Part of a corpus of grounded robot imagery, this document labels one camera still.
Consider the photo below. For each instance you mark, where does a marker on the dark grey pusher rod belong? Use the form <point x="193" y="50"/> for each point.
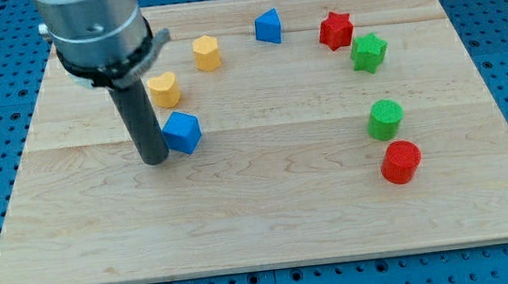
<point x="135" y="109"/>

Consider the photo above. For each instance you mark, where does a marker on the blue cube block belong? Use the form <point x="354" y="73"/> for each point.
<point x="182" y="132"/>

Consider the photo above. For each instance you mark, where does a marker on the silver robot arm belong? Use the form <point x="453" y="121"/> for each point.
<point x="104" y="41"/>

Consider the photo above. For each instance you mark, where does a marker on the yellow heart block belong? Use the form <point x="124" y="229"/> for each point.
<point x="165" y="91"/>

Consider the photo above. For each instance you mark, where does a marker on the yellow hexagon block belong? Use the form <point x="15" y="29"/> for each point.
<point x="206" y="53"/>

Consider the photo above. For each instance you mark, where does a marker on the blue triangular prism block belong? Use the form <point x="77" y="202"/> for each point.
<point x="268" y="27"/>

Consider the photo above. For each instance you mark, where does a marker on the wooden board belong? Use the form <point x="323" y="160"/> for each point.
<point x="285" y="173"/>

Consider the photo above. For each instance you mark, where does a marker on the red star block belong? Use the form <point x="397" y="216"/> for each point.
<point x="336" y="30"/>

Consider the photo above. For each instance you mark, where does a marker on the green star block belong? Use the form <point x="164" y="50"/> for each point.
<point x="368" y="52"/>

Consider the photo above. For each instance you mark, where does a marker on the green cylinder block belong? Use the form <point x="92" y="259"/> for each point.
<point x="385" y="119"/>

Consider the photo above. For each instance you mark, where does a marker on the red cylinder block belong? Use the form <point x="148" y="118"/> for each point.
<point x="401" y="161"/>

